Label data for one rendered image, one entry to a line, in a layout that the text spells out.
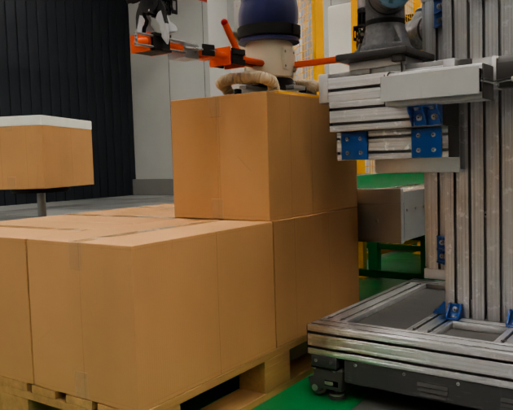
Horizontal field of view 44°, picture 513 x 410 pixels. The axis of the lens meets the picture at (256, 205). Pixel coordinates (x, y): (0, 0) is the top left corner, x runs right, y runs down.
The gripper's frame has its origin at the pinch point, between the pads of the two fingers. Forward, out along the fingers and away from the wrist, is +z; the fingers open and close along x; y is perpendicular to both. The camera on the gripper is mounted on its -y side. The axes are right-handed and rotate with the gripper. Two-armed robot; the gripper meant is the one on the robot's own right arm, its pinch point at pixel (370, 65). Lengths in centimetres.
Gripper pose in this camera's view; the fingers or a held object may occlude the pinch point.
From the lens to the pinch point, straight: 246.2
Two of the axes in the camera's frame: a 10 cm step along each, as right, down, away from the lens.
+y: -5.8, 0.6, -8.1
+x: 8.2, 0.2, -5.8
